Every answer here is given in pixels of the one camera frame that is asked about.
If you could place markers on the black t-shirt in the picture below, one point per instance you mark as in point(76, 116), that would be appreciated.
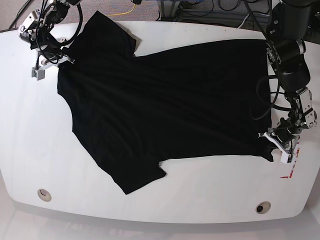
point(133, 112)

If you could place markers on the left table cable grommet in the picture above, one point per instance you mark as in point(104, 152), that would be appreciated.
point(44, 195)

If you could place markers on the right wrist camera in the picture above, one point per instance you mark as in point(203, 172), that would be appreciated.
point(39, 74)

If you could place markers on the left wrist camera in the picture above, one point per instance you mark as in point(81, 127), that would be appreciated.
point(286, 158)

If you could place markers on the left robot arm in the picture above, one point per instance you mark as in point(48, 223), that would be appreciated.
point(284, 34)

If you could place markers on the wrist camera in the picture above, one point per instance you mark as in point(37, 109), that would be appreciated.
point(286, 158)
point(39, 74)

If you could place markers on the table cable grommet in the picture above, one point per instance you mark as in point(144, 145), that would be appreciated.
point(263, 207)
point(44, 195)

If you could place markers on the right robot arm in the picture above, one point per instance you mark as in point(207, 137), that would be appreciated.
point(36, 31)

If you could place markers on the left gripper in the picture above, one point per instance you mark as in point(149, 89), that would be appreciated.
point(284, 138)

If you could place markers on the right table cable grommet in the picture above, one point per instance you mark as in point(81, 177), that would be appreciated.
point(263, 207)

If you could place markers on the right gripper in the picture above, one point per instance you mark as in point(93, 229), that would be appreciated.
point(51, 53)

